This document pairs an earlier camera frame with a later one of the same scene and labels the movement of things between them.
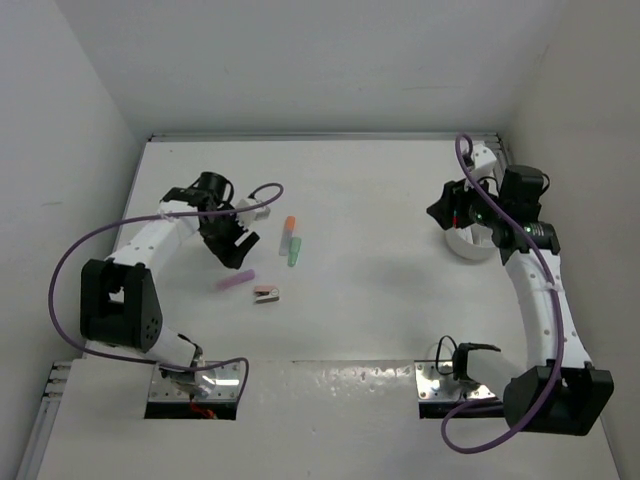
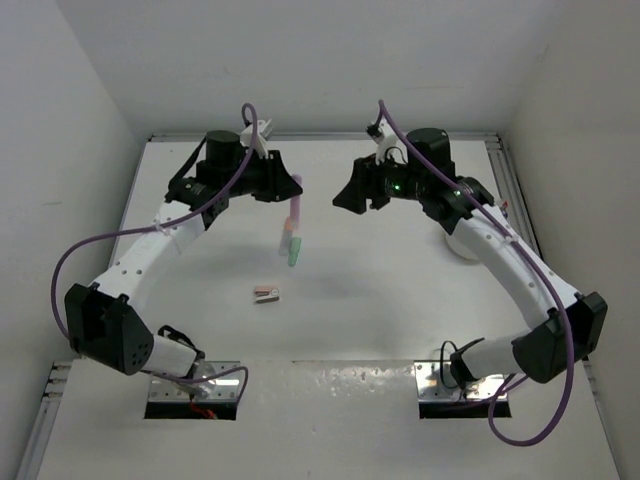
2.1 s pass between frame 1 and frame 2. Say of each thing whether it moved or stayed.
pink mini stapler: stayed
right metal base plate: stayed
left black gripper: moved
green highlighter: stayed
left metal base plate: stayed
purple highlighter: moved
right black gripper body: moved
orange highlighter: stayed
